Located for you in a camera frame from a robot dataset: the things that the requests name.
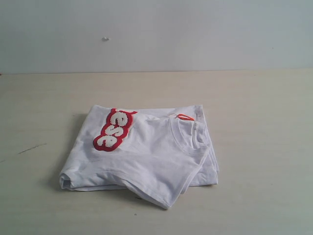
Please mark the white t-shirt red lettering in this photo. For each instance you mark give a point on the white t-shirt red lettering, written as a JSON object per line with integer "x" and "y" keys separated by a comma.
{"x": 150, "y": 152}

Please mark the orange garment tag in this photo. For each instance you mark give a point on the orange garment tag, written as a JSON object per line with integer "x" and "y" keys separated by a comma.
{"x": 184, "y": 117}

